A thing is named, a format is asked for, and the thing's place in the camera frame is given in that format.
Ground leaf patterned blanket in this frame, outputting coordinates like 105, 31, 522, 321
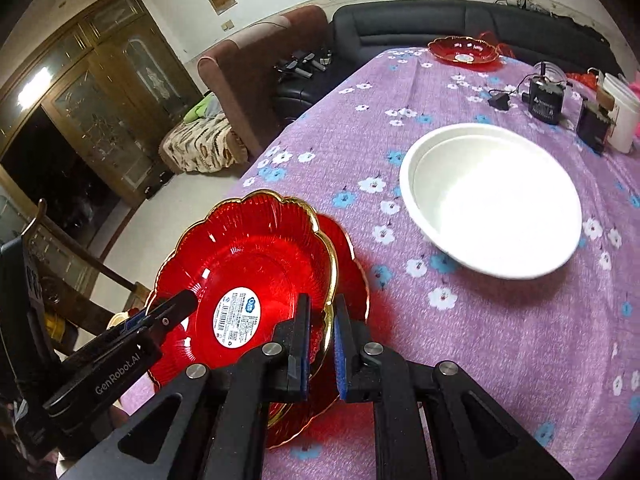
159, 112, 248, 175

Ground large white bowl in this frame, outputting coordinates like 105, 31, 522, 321
399, 122, 583, 281

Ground red glass bowl gold rim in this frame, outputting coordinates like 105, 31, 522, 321
427, 36, 501, 67
145, 189, 336, 392

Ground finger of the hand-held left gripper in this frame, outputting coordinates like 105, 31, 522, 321
107, 289, 198, 347

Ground black sofa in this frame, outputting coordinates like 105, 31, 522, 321
272, 1, 626, 117

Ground black boxy device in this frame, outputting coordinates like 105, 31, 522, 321
576, 100, 614, 154

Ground dark wooden chair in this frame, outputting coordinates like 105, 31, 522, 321
20, 199, 147, 356

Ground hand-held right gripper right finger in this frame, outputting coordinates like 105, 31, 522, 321
333, 294, 573, 480

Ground wooden glass door cabinet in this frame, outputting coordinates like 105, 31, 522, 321
0, 0, 203, 211

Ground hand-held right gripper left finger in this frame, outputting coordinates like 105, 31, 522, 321
60, 295, 312, 480

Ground brown armchair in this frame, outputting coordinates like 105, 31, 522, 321
196, 5, 331, 161

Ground red glass plate gold rim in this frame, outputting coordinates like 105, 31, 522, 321
149, 212, 371, 451

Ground white plastic cup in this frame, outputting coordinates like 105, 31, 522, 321
597, 72, 640, 154

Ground green cloth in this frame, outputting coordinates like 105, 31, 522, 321
182, 95, 221, 124

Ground purple floral tablecloth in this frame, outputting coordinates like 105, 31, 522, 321
120, 45, 640, 480

